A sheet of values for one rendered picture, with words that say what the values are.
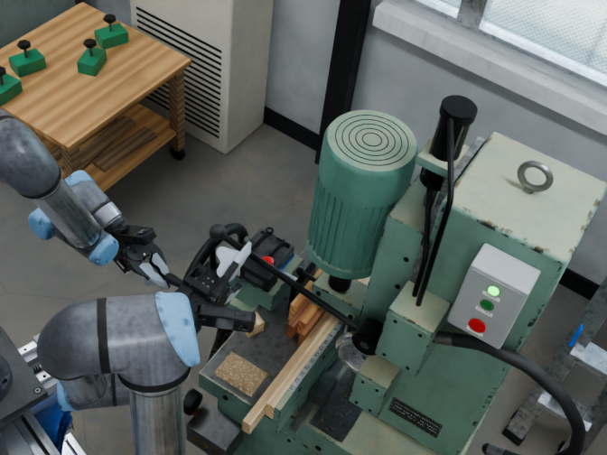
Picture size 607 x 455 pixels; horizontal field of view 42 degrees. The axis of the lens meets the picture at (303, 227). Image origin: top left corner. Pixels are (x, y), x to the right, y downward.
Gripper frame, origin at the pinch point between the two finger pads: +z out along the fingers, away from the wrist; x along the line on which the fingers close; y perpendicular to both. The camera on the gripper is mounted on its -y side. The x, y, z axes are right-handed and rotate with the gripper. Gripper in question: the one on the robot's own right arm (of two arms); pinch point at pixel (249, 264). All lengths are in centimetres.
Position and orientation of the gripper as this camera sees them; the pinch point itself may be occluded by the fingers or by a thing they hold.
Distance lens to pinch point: 168.4
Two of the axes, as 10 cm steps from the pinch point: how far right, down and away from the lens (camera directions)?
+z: 5.3, -6.1, 5.9
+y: -8.3, -5.2, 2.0
